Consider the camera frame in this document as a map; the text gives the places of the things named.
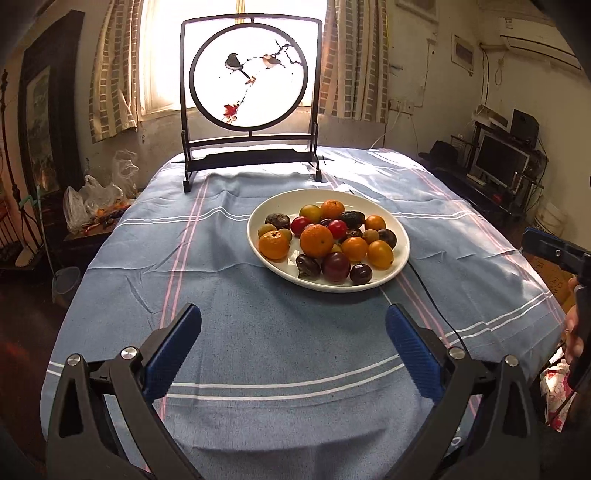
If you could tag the white air conditioner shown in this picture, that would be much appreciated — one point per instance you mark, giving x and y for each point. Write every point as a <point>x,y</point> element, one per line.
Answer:
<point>540,44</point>

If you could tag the checked beige curtain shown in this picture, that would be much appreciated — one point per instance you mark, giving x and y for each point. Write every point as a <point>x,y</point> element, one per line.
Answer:
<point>358,60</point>
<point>113,78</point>

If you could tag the black computer desk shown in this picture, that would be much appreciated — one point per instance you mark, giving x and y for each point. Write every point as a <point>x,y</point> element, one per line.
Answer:
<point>466,194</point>

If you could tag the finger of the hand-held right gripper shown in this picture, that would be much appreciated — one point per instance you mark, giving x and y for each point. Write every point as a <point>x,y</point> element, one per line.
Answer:
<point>549,249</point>

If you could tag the blue striped tablecloth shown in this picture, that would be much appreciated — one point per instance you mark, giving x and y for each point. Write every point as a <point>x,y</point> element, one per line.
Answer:
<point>277,346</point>

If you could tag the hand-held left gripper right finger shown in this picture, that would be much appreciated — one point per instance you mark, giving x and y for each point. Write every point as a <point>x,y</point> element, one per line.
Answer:
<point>413,350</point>

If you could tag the black hat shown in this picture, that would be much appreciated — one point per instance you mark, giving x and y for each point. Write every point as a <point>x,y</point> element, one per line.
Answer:
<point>438,152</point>

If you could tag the pink floral cloth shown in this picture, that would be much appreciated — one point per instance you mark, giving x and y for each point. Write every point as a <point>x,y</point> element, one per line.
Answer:
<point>556,392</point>

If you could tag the white wall panel box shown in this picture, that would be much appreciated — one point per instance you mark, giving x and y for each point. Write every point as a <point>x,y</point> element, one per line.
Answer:
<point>463,54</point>

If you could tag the computer monitor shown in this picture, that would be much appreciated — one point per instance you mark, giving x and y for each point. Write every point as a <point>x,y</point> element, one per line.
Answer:
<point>501,159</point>

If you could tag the dark purple plum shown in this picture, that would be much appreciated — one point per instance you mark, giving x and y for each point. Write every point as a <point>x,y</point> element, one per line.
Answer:
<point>360,273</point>
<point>388,238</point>

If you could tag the translucent plastic bucket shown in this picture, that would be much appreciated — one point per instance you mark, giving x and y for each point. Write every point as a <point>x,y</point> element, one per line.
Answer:
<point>64,286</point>

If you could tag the white oval plate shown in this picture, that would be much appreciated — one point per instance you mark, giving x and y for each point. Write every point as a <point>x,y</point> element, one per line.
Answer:
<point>279,270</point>

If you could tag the round bird painting table screen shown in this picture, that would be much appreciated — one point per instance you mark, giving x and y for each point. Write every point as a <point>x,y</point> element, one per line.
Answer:
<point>249,154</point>

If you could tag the white cardboard box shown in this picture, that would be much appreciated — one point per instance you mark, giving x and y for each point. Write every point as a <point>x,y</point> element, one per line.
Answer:
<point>491,115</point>

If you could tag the black speaker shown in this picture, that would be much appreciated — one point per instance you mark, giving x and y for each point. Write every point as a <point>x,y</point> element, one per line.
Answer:
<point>525,125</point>

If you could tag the small red plum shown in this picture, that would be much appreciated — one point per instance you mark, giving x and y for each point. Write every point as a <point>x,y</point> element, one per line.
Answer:
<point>300,225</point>
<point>337,227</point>

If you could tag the dark framed painting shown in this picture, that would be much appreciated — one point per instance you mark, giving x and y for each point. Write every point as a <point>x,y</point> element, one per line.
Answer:
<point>46,115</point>

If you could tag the mandarin orange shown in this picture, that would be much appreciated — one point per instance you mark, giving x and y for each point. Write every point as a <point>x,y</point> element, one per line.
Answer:
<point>316,240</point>
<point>274,245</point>

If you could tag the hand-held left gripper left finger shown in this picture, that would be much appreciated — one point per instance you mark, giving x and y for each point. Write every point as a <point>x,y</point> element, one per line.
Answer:
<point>171,350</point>

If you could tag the person's right hand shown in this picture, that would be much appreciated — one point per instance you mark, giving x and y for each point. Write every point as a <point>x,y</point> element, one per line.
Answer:
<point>572,332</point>

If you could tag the clear plastic bag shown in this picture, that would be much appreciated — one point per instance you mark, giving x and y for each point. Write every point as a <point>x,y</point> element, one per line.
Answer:
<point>125,170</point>

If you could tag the white plastic bucket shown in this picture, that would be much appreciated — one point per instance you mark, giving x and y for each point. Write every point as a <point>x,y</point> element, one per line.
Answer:
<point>550,219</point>

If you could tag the wall power outlet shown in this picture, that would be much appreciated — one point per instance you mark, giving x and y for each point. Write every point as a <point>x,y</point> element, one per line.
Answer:
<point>402,106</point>

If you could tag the white plastic bag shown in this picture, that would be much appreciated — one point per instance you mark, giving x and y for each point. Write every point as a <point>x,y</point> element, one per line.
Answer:
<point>87,198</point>

